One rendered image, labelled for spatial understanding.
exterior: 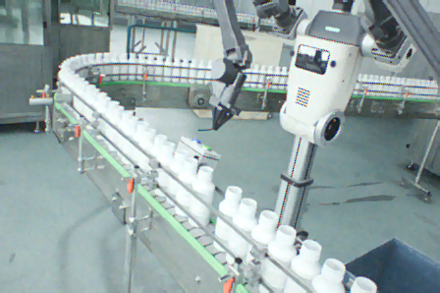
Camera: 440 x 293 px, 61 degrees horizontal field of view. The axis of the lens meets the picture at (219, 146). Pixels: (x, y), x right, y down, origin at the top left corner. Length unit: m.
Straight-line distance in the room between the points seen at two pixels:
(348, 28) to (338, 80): 0.19
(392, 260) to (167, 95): 1.77
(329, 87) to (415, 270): 0.65
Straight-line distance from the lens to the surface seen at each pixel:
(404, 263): 1.39
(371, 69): 7.10
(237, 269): 0.78
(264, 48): 5.34
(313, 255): 0.77
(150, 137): 1.20
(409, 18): 0.89
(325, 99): 1.40
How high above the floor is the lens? 1.58
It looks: 21 degrees down
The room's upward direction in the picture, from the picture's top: 9 degrees clockwise
